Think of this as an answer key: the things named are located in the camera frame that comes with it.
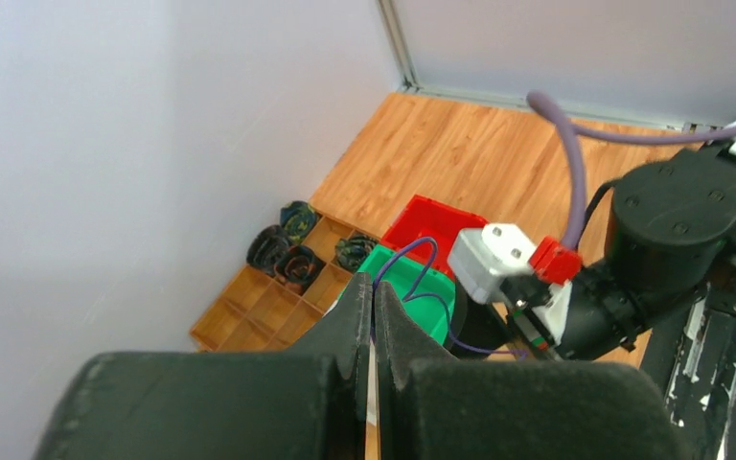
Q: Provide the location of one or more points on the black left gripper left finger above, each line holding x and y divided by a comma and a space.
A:
307, 401

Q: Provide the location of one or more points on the red plastic bin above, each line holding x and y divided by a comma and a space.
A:
426, 217

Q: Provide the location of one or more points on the rolled orange spotted tie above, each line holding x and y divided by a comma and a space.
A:
298, 268

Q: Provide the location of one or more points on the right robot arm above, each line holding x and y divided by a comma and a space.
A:
670, 245

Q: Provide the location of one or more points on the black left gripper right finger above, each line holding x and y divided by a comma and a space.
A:
433, 405

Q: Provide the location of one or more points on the wooden compartment tray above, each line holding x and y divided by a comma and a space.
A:
255, 312

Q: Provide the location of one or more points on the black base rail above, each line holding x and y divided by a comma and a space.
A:
691, 357

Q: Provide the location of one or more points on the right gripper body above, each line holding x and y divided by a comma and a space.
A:
527, 315

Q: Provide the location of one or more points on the rolled dark tie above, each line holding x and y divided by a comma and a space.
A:
268, 248

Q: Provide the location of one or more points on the rolled teal yellow tie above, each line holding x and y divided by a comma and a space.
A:
298, 219

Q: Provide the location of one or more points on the rolled green patterned tie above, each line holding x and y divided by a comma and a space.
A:
351, 253

